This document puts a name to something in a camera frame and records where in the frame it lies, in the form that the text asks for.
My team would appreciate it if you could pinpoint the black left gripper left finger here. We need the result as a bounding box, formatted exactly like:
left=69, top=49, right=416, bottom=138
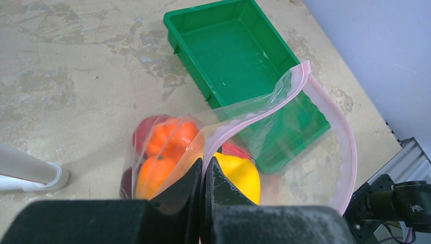
left=1, top=159, right=202, bottom=243

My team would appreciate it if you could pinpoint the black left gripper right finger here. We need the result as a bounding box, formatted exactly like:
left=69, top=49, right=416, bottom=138
left=200, top=158, right=355, bottom=243

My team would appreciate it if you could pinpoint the yellow toy bell pepper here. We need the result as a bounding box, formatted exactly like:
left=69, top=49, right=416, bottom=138
left=214, top=152, right=261, bottom=205

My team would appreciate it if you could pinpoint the orange green toy mango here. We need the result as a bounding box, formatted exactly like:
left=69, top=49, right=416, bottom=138
left=135, top=156, right=177, bottom=200

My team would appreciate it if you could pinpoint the dark red toy apple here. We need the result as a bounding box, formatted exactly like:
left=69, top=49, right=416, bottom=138
left=119, top=167, right=133, bottom=200

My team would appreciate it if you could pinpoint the orange toy pumpkin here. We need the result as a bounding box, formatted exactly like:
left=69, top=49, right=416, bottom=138
left=145, top=118, right=199, bottom=162

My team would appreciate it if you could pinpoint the clear pink zip top bag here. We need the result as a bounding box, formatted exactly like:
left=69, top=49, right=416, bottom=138
left=119, top=62, right=357, bottom=214

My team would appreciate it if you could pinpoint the red toy tomato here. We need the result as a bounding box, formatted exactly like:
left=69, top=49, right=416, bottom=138
left=132, top=114, right=171, bottom=159

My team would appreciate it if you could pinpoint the toy peach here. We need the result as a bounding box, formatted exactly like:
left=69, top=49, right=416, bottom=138
left=218, top=141, right=253, bottom=161

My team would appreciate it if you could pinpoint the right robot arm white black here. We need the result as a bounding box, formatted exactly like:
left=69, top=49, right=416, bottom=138
left=361, top=180, right=430, bottom=233

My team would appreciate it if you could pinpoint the green plastic tray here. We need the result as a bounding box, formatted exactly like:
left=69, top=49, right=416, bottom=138
left=163, top=1, right=330, bottom=174

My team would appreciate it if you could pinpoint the white pvc pipe frame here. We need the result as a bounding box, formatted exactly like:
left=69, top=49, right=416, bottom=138
left=1, top=143, right=69, bottom=192

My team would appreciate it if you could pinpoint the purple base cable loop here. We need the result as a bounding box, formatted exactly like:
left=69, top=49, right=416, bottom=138
left=379, top=227, right=416, bottom=244

